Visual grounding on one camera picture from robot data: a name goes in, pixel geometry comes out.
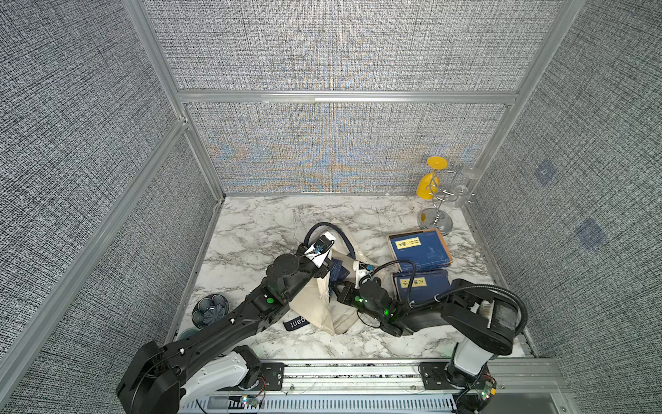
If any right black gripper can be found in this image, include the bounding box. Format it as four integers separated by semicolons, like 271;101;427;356
328;279;384;326

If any cream canvas tote bag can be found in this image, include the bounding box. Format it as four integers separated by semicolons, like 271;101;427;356
283;222;376;336

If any blue book yellow label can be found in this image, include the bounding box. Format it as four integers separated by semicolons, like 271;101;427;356
388;229;453;272
392;269;450;303

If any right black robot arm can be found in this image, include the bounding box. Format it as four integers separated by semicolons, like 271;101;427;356
332;279;529;388

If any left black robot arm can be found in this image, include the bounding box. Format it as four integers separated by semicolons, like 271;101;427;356
116;254;333;413

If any blue book stack in bag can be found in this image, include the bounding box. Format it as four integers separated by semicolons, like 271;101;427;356
329;259;350;284

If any dark round cup cluster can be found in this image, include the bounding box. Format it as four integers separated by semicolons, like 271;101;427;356
191;293;229;329

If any teal ceramic cup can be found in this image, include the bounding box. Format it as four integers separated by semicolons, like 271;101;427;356
177;327;199;341

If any yellow wine glass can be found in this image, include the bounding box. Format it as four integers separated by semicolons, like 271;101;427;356
417;156;448;201

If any clear wine glass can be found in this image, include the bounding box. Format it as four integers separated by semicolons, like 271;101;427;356
449;167;480;208

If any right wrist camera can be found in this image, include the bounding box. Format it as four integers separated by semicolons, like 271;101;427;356
353;260;374;279

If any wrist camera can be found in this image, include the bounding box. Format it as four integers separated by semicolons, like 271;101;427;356
304;232;335;267
353;260;374;279

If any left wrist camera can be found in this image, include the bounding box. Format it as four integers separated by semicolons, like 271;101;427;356
304;232;335;267

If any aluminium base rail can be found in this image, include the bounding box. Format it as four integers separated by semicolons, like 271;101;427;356
180;358;580;413

